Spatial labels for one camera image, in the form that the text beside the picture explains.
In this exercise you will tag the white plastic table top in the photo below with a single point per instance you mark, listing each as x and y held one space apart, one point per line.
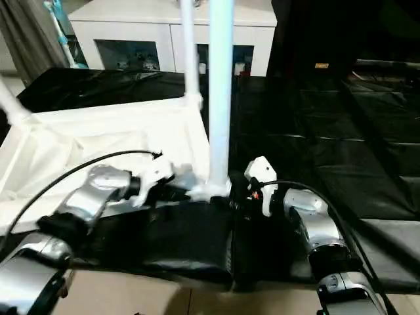
98 138

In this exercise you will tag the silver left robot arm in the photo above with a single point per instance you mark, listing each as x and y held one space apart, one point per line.
65 223

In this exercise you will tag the black mat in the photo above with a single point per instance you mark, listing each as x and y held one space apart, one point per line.
341 131

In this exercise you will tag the white cabinet with glass doors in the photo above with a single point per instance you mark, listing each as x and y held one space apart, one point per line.
131 23

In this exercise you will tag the light blue plastic item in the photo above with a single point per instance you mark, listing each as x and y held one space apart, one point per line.
62 29

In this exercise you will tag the grey curtain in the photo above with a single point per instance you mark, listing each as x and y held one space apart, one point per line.
23 36

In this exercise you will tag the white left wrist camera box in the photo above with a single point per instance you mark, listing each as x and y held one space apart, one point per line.
157 174

